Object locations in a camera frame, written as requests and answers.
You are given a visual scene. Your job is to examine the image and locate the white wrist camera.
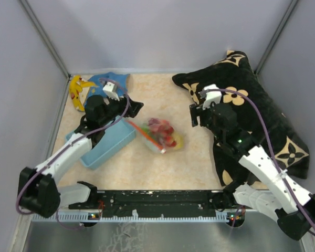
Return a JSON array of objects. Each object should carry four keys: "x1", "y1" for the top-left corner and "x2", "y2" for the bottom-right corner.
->
[
  {"x1": 200, "y1": 84, "x2": 222, "y2": 110},
  {"x1": 102, "y1": 81, "x2": 120, "y2": 101}
]

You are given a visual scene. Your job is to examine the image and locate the black floral pillow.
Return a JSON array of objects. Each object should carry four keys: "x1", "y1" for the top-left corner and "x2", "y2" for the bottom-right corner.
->
[{"x1": 172, "y1": 50, "x2": 310, "y2": 179}]

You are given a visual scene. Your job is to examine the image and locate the yellow pikachu plush toy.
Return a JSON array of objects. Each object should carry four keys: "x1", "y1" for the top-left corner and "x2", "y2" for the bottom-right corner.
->
[{"x1": 69, "y1": 75, "x2": 97, "y2": 112}]

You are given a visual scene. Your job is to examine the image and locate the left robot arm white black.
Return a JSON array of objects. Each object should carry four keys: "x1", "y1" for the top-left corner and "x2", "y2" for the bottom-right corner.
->
[{"x1": 15, "y1": 95, "x2": 144, "y2": 218}]

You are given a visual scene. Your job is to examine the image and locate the light blue plastic basket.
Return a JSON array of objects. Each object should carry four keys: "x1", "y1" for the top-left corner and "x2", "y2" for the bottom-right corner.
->
[{"x1": 60, "y1": 119, "x2": 136, "y2": 170}]

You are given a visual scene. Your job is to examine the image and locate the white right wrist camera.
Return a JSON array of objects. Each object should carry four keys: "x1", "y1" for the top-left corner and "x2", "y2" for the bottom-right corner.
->
[{"x1": 200, "y1": 84, "x2": 222, "y2": 110}]

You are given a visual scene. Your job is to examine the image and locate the grey slotted cable duct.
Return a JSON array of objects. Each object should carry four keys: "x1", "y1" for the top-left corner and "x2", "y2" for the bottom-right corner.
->
[{"x1": 31, "y1": 211, "x2": 246, "y2": 223}]

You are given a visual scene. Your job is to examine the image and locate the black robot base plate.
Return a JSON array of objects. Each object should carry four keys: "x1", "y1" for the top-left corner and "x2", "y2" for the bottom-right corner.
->
[{"x1": 68, "y1": 190, "x2": 255, "y2": 218}]

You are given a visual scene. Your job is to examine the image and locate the purple grape bunch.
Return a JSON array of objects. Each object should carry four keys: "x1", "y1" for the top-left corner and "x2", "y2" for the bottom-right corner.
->
[{"x1": 148, "y1": 118, "x2": 163, "y2": 132}]

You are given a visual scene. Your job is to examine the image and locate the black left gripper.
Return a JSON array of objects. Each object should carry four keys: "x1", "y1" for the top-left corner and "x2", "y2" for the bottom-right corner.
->
[{"x1": 99, "y1": 92, "x2": 143, "y2": 127}]

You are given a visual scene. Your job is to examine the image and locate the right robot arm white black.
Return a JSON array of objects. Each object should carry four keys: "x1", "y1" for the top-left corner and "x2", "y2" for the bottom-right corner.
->
[{"x1": 190, "y1": 103, "x2": 315, "y2": 240}]

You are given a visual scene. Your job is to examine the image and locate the clear zip bag orange zipper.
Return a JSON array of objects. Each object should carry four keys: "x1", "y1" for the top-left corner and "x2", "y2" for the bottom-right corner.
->
[{"x1": 126, "y1": 118, "x2": 184, "y2": 154}]

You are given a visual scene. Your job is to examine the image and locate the red strawberry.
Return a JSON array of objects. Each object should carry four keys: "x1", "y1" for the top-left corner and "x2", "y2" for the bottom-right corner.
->
[{"x1": 160, "y1": 124, "x2": 174, "y2": 139}]

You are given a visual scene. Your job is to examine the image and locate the blue cloth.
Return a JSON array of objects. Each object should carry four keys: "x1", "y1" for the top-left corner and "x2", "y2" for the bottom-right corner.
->
[{"x1": 83, "y1": 72, "x2": 129, "y2": 106}]

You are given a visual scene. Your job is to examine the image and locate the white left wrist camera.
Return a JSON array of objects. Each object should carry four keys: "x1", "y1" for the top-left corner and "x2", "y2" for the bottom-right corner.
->
[{"x1": 102, "y1": 81, "x2": 120, "y2": 101}]

